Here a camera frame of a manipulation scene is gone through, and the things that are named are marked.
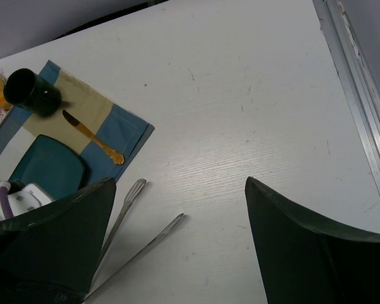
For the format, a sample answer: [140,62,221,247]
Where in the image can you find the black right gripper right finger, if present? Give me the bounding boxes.
[245,177,380,303]

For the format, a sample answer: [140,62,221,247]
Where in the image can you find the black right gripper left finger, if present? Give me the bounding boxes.
[0,177,117,303]

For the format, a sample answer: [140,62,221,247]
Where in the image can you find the metal tongs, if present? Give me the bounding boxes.
[84,179,186,303]

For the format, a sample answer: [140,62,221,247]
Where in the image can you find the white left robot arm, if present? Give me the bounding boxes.
[0,181,54,221]

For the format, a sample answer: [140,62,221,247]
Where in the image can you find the teal square plate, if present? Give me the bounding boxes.
[9,134,86,200]

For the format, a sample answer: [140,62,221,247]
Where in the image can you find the gold knife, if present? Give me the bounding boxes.
[62,110,125,165]

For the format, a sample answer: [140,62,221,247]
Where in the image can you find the blue beige checked placemat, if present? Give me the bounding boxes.
[0,61,155,184]

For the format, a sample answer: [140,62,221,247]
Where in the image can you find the dark green mug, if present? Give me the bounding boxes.
[3,68,61,117]

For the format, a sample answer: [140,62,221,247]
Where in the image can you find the aluminium table frame rail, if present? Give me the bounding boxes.
[313,1,380,195]

